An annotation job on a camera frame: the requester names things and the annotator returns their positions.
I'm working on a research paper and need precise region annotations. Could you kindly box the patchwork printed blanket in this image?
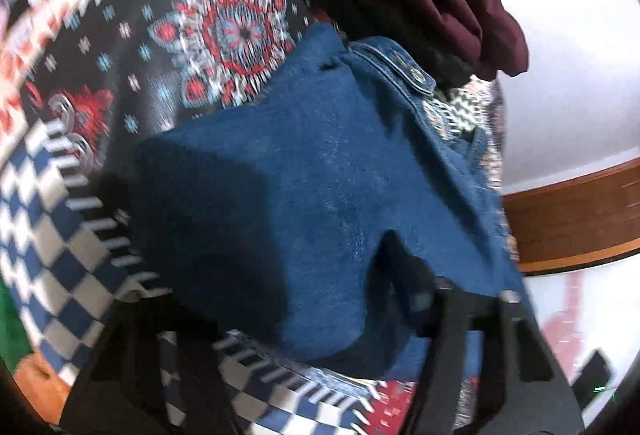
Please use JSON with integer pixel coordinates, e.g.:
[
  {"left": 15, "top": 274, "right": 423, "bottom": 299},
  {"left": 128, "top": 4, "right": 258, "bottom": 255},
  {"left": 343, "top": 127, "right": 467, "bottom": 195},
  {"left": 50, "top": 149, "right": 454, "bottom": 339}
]
[{"left": 0, "top": 0, "right": 523, "bottom": 435}]

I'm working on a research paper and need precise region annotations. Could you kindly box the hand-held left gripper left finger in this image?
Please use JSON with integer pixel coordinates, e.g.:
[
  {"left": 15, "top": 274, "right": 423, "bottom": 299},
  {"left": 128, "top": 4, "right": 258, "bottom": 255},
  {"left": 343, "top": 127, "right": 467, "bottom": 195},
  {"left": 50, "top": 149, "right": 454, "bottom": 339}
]
[{"left": 57, "top": 290, "right": 236, "bottom": 435}]

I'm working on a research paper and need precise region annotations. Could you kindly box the wooden overhead cabinet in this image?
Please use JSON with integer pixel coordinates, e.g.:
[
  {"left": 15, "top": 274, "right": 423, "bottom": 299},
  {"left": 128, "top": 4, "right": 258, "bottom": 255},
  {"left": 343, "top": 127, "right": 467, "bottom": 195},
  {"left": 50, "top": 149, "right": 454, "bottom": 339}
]
[{"left": 501, "top": 159, "right": 640, "bottom": 275}]

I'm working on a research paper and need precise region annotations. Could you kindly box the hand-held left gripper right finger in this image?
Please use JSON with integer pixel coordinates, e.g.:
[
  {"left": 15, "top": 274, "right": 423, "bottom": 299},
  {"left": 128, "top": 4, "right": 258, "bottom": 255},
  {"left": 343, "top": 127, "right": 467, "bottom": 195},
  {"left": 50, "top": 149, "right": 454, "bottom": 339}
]
[{"left": 377, "top": 234, "right": 587, "bottom": 435}]

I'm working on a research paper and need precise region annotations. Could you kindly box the colourful striped cloth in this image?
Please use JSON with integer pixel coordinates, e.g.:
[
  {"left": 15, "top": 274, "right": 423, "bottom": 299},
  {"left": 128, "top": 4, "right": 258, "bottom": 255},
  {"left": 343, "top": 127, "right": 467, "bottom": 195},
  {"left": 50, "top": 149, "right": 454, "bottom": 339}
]
[{"left": 0, "top": 282, "right": 68, "bottom": 398}]

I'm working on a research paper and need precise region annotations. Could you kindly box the blue denim jacket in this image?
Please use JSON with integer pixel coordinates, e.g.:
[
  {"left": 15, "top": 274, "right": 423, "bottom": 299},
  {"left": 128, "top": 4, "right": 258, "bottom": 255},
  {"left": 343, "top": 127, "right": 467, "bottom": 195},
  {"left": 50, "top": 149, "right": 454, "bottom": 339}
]
[{"left": 127, "top": 22, "right": 527, "bottom": 381}]

